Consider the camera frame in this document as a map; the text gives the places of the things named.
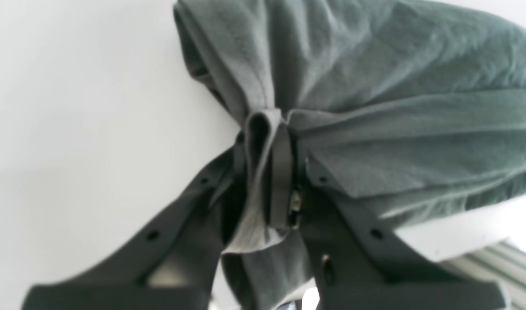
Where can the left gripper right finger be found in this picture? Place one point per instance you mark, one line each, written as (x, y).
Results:
(358, 262)

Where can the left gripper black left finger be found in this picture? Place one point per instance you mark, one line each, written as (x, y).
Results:
(171, 263)

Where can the dark grey T-shirt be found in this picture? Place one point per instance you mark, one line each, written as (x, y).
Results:
(417, 108)

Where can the aluminium frame rail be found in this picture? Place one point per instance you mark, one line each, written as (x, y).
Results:
(501, 262)

